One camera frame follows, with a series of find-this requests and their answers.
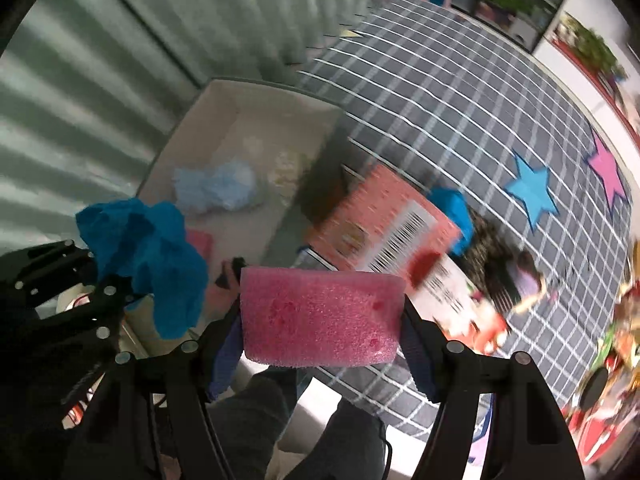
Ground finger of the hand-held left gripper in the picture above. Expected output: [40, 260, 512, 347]
[10, 241, 96, 293]
[45, 280, 151, 341]

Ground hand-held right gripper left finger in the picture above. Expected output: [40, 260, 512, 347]
[60, 305, 246, 480]

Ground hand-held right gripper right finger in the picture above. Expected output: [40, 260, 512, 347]
[400, 300, 586, 480]

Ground pink sponge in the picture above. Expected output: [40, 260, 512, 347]
[185, 230, 216, 261]
[239, 266, 407, 367]

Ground leopard print scrunchie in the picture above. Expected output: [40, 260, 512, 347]
[462, 220, 506, 281]

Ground light blue fluffy cloth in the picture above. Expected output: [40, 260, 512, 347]
[172, 160, 258, 216]

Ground white storage box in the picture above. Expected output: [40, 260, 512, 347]
[120, 77, 351, 361]

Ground person's legs dark trousers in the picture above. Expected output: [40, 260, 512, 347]
[207, 370, 388, 480]

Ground pink printed cardboard box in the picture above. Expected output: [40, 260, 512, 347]
[297, 162, 511, 356]

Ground black round disc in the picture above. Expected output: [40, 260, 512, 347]
[580, 367, 608, 413]

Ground red round mat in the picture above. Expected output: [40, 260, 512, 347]
[562, 395, 640, 466]

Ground pile of snack packets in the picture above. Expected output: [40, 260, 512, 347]
[595, 240, 640, 411]

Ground grey checked star blanket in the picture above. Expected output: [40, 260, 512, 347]
[295, 0, 633, 443]

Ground row of shelf goods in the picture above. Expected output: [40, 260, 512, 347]
[550, 10, 640, 126]

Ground dark storage shelf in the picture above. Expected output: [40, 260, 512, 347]
[450, 0, 566, 51]

